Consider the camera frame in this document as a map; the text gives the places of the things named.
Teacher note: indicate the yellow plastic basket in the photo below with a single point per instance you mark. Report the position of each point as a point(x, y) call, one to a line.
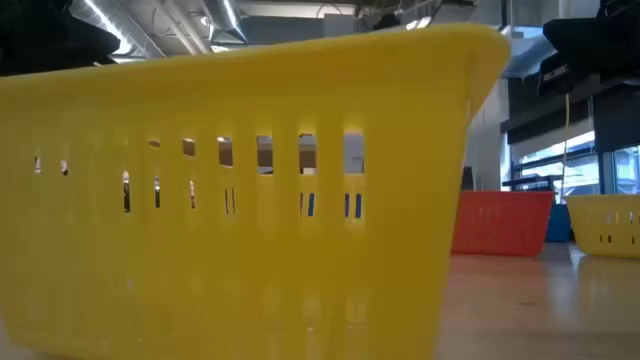
point(590, 235)
point(250, 275)

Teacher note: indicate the red plastic basket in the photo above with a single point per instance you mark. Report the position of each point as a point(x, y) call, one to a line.
point(500, 225)

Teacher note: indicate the wooden shelf with black legs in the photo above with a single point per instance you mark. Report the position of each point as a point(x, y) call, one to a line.
point(307, 160)

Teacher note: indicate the black window blind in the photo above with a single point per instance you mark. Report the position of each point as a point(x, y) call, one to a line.
point(617, 125)

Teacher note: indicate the black background rack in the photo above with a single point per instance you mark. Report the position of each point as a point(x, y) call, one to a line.
point(530, 181)

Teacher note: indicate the black leaning panel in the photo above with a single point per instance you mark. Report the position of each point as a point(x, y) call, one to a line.
point(467, 180)

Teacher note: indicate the black overhead fixture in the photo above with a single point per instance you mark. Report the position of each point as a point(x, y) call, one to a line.
point(385, 21)

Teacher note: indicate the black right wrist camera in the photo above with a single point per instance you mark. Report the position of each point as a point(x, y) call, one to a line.
point(555, 82)

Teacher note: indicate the silver ceiling ventilation duct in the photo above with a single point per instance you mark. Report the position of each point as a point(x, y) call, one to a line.
point(115, 25)
point(225, 20)

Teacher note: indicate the pale large ceiling duct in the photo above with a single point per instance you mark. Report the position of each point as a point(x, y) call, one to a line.
point(525, 55)

